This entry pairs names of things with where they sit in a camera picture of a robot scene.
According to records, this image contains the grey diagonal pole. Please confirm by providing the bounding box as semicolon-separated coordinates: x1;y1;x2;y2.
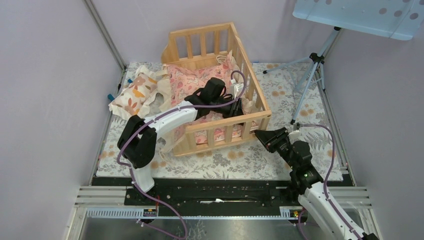
83;0;128;72

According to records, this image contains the floral small pillow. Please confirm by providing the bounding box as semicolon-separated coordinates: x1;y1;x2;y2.
108;65;172;120

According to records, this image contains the wooden pet bed frame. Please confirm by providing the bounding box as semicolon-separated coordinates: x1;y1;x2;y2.
161;22;272;156

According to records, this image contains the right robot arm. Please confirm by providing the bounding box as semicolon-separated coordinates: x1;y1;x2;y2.
254;127;378;240

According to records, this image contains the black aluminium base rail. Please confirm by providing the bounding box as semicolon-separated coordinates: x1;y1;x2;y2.
72;176;372;220

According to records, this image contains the blue toy item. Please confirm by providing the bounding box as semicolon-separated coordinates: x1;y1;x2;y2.
107;78;135;103

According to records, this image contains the light blue perforated panel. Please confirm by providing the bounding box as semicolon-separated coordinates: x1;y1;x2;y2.
292;0;424;41

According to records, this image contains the pink patterned bed cushion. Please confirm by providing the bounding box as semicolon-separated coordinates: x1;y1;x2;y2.
163;54;258;144

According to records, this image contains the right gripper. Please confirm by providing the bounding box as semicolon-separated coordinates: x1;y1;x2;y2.
254;127;297;171

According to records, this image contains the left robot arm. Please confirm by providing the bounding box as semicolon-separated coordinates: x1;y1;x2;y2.
117;77;247;206

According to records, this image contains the black tripod stand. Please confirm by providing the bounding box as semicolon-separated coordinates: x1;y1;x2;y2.
262;26;342;125

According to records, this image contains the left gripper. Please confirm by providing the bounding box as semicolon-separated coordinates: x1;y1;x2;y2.
210;96;248;127

